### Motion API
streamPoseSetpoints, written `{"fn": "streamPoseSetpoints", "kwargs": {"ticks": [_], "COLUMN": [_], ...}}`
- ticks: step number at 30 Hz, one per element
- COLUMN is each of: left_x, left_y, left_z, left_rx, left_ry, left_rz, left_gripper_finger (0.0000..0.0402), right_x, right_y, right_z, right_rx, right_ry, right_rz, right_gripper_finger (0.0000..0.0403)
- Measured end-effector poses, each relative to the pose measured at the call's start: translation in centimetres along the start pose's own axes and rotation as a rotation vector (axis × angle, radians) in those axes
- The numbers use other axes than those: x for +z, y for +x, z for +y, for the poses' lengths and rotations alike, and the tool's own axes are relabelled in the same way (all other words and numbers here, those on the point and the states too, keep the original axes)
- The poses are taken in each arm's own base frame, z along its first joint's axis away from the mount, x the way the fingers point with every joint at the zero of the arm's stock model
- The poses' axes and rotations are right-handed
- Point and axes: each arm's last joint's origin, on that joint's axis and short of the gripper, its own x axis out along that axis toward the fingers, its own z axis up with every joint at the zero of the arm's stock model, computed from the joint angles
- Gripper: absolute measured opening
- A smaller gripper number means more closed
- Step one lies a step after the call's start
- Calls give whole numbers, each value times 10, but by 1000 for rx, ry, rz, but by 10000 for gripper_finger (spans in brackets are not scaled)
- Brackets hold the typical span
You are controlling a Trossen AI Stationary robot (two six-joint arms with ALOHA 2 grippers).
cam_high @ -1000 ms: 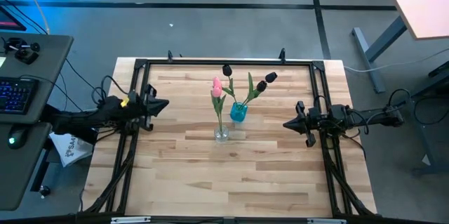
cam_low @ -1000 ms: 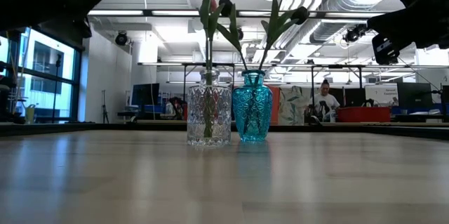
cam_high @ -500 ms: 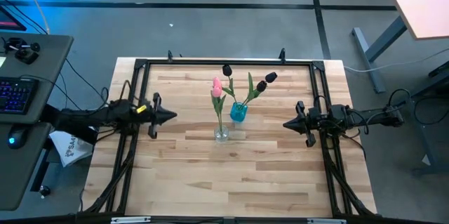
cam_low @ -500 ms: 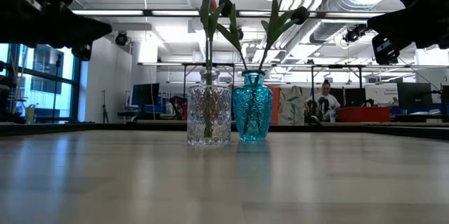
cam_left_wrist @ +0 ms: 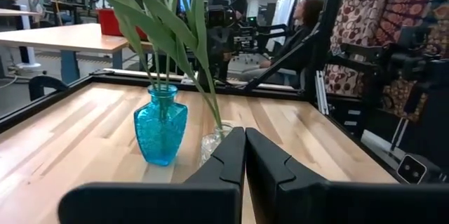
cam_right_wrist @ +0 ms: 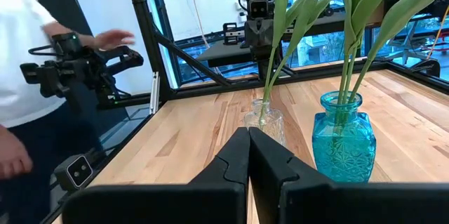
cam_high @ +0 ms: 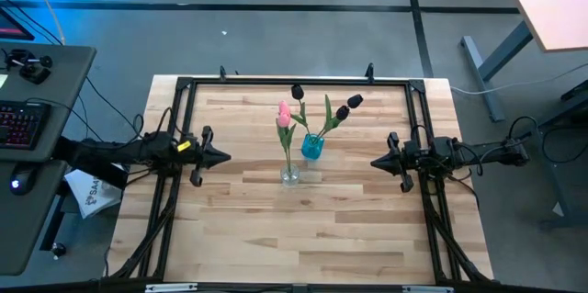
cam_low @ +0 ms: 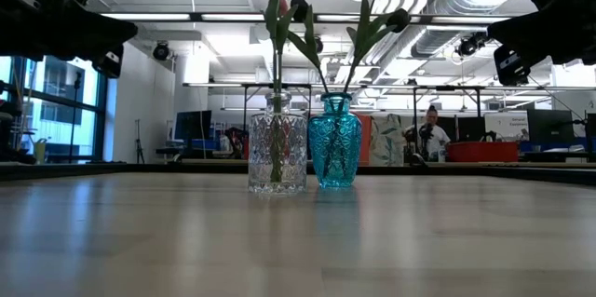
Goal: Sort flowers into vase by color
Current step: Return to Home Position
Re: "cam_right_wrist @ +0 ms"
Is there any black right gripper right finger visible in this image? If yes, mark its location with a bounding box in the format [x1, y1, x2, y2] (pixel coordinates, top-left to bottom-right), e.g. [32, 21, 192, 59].
[248, 126, 449, 224]

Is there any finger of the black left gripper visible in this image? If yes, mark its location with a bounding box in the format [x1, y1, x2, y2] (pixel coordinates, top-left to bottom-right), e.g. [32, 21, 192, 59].
[260, 19, 275, 60]
[247, 19, 261, 60]

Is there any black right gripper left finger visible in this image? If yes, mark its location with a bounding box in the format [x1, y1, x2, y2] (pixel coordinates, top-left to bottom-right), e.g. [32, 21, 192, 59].
[61, 126, 251, 224]

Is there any pink tulip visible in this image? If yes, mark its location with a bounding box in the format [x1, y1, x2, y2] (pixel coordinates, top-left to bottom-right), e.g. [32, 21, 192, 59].
[261, 0, 347, 119]
[258, 0, 289, 129]

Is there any clear glass vase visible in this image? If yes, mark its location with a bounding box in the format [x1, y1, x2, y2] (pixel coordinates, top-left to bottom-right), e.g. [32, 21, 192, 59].
[243, 98, 287, 147]

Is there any blue glass vase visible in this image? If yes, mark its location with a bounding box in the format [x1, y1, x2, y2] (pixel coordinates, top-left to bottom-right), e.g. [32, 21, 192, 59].
[311, 90, 377, 184]

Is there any dark grey desk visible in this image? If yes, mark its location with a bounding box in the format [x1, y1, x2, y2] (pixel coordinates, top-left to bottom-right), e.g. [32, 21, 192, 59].
[195, 11, 351, 69]

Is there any person's hand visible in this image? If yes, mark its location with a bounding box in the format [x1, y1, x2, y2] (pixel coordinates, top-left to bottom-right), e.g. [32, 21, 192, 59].
[0, 125, 34, 181]
[93, 29, 136, 51]

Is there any black backdrop panel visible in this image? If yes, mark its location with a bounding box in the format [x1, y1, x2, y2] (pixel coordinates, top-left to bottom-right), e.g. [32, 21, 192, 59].
[3, 0, 94, 37]

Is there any person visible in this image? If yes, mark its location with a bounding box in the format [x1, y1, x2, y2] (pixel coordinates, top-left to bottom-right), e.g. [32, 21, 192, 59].
[0, 0, 138, 224]

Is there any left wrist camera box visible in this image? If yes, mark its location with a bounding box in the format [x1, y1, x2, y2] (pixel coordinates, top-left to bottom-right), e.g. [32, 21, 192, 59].
[246, 0, 275, 20]

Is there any black metal rig frame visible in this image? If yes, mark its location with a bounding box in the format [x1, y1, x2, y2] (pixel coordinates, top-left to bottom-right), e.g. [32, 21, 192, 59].
[41, 0, 449, 224]

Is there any silver metal bracket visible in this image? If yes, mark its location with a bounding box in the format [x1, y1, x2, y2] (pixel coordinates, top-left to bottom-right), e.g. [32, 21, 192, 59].
[149, 72, 161, 115]

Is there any small table-level camera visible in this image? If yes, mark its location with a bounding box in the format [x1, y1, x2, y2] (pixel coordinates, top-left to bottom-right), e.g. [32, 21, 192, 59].
[53, 152, 95, 192]

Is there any black frame clamp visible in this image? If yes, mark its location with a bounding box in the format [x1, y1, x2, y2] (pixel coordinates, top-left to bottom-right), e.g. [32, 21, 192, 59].
[410, 58, 442, 77]

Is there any yellow hanging cable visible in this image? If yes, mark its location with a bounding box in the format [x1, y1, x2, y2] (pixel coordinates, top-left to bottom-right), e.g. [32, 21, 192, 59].
[426, 4, 449, 60]

